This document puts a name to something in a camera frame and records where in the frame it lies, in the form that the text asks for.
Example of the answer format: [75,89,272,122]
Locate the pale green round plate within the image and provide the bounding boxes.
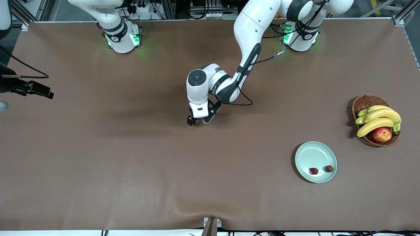
[295,141,338,183]

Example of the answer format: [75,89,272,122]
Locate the brown table cloth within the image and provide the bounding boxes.
[0,18,420,231]

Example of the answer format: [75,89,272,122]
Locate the white terminal block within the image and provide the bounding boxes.
[190,11,239,19]

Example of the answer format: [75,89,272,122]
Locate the white power strip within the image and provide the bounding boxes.
[130,3,152,14]

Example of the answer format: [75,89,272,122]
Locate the brown wicker basket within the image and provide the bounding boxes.
[352,95,401,147]

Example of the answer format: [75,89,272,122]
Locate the red yellow apple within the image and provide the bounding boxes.
[372,127,393,143]

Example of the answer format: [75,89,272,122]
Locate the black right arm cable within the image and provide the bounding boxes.
[0,45,50,79]

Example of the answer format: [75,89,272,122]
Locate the aluminium frame profile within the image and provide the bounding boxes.
[10,0,36,31]
[392,0,420,69]

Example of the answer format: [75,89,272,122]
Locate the grey metal table bracket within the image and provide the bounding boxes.
[203,217,222,236]

